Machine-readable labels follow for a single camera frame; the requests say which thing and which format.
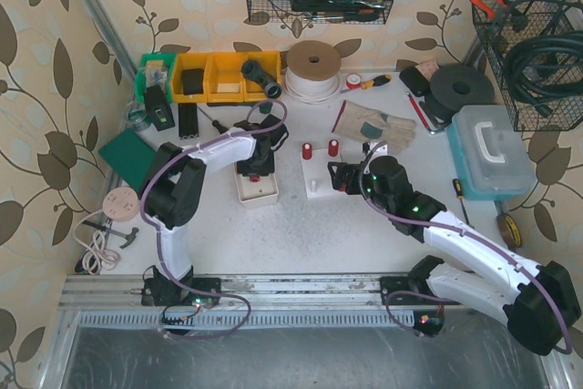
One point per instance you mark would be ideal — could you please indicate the red tape roll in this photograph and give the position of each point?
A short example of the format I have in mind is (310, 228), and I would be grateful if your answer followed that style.
(353, 81)

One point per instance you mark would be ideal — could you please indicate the black green device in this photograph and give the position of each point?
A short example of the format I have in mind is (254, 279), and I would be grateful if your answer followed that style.
(158, 108)

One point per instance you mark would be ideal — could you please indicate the right wire basket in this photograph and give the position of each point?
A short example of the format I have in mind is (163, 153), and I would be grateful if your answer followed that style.
(535, 52)

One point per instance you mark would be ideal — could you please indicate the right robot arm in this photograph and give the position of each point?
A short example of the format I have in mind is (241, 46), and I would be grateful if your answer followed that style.
(536, 302)

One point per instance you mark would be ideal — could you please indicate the cream plastic tray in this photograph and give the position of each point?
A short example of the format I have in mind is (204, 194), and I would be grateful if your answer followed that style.
(257, 195)

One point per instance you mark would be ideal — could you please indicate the white cable spool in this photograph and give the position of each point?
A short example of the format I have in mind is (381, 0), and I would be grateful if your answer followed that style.
(312, 75)

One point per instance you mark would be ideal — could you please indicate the small hammer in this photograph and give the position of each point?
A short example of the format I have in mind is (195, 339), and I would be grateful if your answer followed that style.
(127, 237)

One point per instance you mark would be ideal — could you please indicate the black rectangular block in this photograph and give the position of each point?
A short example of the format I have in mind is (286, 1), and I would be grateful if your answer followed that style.
(188, 121)

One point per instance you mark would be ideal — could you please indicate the yellow black screwdriver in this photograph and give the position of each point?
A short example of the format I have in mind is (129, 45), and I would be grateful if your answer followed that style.
(370, 83)

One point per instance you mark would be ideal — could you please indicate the black filament spool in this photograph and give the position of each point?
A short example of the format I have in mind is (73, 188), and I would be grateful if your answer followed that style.
(455, 86)

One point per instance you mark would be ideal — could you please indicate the white peg board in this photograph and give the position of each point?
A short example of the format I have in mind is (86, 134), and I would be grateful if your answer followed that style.
(317, 179)

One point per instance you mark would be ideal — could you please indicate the black pipe fitting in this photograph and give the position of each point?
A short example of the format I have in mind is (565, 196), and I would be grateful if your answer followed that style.
(252, 70)

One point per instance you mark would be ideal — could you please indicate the small yellow screwdriver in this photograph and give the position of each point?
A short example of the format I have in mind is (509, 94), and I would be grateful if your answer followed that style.
(460, 196)

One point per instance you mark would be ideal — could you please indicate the brown tape roll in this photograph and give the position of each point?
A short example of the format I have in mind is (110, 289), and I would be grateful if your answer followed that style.
(509, 231)

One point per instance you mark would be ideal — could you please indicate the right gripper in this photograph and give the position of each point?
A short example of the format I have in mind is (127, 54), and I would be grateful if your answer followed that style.
(351, 178)

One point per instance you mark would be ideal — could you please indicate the green plastic bin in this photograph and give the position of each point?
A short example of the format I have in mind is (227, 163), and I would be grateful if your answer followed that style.
(154, 70)

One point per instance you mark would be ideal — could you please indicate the short red spring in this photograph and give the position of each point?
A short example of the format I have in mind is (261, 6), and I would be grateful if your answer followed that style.
(307, 151)

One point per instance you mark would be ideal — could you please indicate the black pouch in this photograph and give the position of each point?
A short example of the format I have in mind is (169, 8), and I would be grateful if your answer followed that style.
(415, 81)

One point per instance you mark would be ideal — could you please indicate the clear teal storage box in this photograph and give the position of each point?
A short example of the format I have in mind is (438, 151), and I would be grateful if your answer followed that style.
(490, 159)

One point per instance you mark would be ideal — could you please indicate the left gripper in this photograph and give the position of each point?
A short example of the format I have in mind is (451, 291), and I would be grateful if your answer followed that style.
(255, 167)

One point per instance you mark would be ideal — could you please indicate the medium red spring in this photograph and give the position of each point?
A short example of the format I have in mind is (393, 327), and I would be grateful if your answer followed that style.
(333, 148)

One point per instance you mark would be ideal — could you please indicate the beige work glove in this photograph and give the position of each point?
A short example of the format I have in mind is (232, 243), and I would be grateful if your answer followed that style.
(365, 125)

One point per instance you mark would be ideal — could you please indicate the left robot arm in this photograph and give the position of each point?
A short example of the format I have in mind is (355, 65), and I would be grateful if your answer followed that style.
(170, 193)

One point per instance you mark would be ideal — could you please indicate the yellow plastic bin trio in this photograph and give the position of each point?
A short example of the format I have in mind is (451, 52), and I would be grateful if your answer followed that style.
(216, 77)

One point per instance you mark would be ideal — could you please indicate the red handled hex key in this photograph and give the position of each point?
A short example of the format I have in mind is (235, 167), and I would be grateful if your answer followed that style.
(431, 124)

